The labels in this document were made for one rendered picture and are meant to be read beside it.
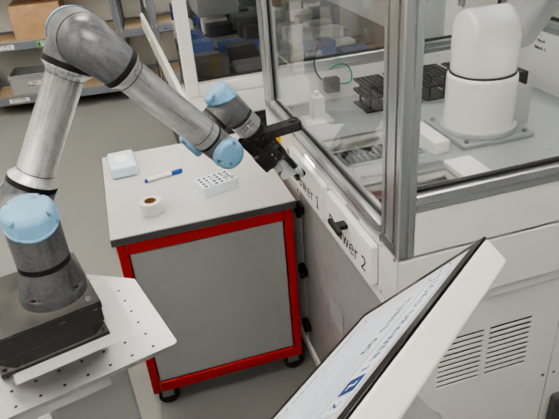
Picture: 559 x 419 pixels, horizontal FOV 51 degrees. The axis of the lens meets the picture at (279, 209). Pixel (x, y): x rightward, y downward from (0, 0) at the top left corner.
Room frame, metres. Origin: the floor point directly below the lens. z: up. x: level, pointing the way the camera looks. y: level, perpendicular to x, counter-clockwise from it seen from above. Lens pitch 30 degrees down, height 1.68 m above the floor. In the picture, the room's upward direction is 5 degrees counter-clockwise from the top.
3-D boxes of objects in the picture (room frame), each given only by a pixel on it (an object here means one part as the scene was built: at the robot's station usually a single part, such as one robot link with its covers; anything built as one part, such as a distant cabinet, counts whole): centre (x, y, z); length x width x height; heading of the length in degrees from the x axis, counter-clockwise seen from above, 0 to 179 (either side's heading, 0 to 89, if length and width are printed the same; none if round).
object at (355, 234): (1.23, -0.17, 0.87); 0.29 x 0.02 x 0.11; 15
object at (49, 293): (1.11, 0.54, 0.91); 0.15 x 0.15 x 0.10
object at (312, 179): (1.53, -0.09, 0.87); 0.29 x 0.02 x 0.11; 15
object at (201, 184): (1.75, 0.20, 0.78); 0.12 x 0.08 x 0.04; 119
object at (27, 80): (5.10, 2.01, 0.22); 0.40 x 0.30 x 0.17; 99
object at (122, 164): (1.96, 0.56, 0.78); 0.15 x 0.10 x 0.04; 17
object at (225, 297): (1.85, 0.30, 0.38); 0.62 x 0.58 x 0.76; 15
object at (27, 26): (5.13, 1.86, 0.72); 0.41 x 0.32 x 0.28; 99
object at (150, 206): (1.63, 0.40, 0.78); 0.07 x 0.07 x 0.04
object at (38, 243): (1.12, 0.54, 1.03); 0.13 x 0.12 x 0.14; 27
